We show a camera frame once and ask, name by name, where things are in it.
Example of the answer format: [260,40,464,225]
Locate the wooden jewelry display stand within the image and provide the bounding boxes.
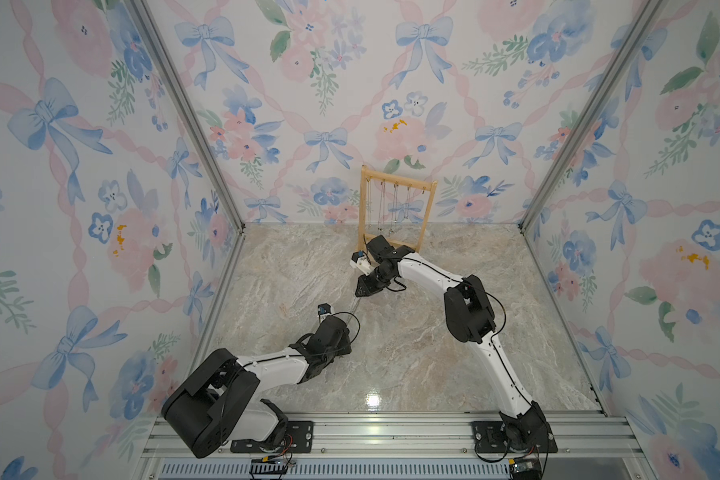
[357,166,438,252]

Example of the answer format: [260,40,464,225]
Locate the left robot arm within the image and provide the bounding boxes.
[160,314,355,458]

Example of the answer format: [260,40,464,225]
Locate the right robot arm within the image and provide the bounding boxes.
[351,236,556,453]

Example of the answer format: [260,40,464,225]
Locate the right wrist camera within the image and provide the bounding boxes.
[350,251,373,275]

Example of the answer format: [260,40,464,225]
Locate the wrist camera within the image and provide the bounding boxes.
[350,251,373,275]
[317,303,332,322]

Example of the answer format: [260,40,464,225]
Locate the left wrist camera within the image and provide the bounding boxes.
[317,303,332,322]

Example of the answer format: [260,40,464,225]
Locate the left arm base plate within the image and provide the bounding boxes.
[230,420,314,455]

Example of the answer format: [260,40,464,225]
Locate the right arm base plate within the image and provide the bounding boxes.
[470,421,558,455]

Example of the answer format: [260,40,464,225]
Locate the left aluminium corner post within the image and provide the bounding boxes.
[124,0,245,235]

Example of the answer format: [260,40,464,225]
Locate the aluminium corner post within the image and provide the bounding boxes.
[124,0,245,235]
[519,0,666,236]

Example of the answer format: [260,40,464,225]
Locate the aluminium mounting rail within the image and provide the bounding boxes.
[133,411,656,479]

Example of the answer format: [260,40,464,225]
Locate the right aluminium corner post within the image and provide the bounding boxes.
[519,0,666,236]

